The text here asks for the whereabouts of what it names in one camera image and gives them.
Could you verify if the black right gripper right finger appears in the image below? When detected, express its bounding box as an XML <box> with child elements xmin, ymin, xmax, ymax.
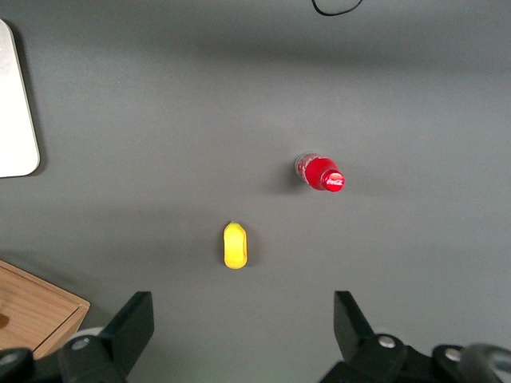
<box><xmin>319</xmin><ymin>290</ymin><xmax>511</xmax><ymax>383</ymax></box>

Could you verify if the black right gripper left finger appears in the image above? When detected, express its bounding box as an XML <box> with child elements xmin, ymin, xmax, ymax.
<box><xmin>0</xmin><ymin>290</ymin><xmax>155</xmax><ymax>383</ymax></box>

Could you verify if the cream rectangular plastic tray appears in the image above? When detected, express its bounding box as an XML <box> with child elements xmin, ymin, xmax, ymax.
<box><xmin>0</xmin><ymin>18</ymin><xmax>42</xmax><ymax>179</ymax></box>

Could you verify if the wooden drawer cabinet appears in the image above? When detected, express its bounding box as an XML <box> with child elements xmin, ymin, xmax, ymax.
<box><xmin>0</xmin><ymin>259</ymin><xmax>91</xmax><ymax>360</ymax></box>

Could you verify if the yellow lemon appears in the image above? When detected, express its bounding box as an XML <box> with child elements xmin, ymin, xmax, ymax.
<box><xmin>221</xmin><ymin>219</ymin><xmax>250</xmax><ymax>270</ymax></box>

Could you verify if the red cola bottle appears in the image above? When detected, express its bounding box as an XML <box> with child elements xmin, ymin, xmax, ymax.
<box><xmin>294</xmin><ymin>152</ymin><xmax>347</xmax><ymax>195</ymax></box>

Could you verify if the thin black table cable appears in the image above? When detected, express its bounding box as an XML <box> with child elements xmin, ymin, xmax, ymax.
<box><xmin>311</xmin><ymin>0</ymin><xmax>365</xmax><ymax>18</ymax></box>

